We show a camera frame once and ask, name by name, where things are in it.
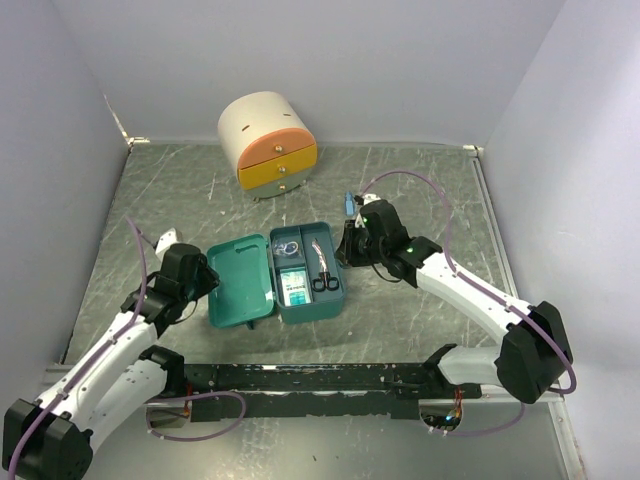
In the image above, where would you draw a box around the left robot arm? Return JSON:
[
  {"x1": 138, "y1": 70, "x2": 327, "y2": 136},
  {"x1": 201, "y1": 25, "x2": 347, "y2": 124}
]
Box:
[{"x1": 2, "y1": 243, "x2": 219, "y2": 479}]

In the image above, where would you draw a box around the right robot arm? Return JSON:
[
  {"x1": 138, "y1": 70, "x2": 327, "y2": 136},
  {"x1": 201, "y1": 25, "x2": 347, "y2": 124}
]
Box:
[{"x1": 336, "y1": 194, "x2": 573, "y2": 404}]

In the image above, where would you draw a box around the small clear measuring cup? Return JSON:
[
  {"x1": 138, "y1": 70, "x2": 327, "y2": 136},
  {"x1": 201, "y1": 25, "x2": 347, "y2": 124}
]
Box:
[{"x1": 273, "y1": 241, "x2": 300, "y2": 258}]

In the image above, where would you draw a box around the blue white sachet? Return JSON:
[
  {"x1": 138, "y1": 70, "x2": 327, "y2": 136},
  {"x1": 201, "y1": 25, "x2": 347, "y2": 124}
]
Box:
[{"x1": 279, "y1": 268, "x2": 311, "y2": 307}]

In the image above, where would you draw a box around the black clip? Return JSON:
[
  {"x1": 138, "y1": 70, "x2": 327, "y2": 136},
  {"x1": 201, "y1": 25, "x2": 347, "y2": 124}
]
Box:
[{"x1": 311, "y1": 239, "x2": 340, "y2": 293}]

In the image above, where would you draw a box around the blue divided tray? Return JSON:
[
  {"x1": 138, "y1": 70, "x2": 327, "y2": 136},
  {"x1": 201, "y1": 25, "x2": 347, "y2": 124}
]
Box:
[{"x1": 269, "y1": 222, "x2": 346, "y2": 324}]

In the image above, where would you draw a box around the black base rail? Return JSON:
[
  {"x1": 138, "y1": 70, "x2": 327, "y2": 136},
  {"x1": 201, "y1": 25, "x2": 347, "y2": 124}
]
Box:
[{"x1": 152, "y1": 362, "x2": 481, "y2": 422}]

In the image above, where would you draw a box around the teal medicine box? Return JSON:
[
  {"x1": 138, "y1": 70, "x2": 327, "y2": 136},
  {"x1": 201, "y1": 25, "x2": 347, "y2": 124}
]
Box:
[{"x1": 205, "y1": 232, "x2": 346, "y2": 331}]

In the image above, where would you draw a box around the round mini drawer cabinet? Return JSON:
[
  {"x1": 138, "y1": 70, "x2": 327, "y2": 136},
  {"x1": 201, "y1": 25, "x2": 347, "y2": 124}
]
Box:
[{"x1": 217, "y1": 91, "x2": 318, "y2": 200}]

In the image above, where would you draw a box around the blue plastic vial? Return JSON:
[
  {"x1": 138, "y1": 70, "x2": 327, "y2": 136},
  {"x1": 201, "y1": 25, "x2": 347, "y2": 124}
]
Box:
[{"x1": 344, "y1": 192, "x2": 356, "y2": 218}]

